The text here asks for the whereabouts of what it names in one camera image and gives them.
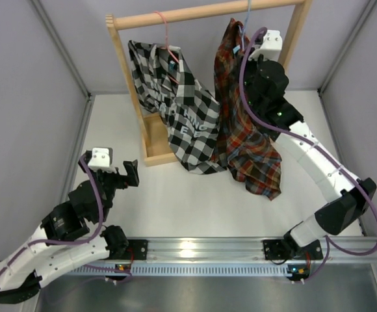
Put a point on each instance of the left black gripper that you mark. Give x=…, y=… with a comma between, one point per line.
x=131, y=169

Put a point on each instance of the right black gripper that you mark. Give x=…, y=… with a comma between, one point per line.
x=255, y=62

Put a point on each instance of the red brown plaid shirt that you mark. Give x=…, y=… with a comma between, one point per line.
x=241, y=147

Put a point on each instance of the blue wire hanger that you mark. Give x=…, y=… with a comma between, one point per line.
x=242, y=30

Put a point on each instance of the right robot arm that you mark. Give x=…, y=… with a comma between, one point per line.
x=347, y=196

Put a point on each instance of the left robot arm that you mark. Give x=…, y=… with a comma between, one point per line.
x=73, y=234

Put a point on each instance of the black white checkered shirt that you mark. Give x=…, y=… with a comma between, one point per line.
x=188, y=110

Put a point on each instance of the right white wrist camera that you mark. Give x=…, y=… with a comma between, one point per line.
x=268, y=45

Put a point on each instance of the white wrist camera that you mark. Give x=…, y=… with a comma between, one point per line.
x=101, y=159
x=268, y=45

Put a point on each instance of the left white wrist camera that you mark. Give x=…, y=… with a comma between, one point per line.
x=101, y=159

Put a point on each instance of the right aluminium frame post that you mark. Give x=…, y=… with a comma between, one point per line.
x=362, y=18

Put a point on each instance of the aluminium frame post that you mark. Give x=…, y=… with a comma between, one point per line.
x=54, y=35
x=362, y=18

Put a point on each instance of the pink wire hanger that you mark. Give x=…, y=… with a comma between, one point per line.
x=167, y=46

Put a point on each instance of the slotted grey cable duct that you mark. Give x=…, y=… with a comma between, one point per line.
x=138, y=269

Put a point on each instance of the left aluminium frame post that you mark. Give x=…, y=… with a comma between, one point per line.
x=54, y=35

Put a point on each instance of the aluminium mounting rail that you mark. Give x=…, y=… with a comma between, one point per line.
x=242, y=249

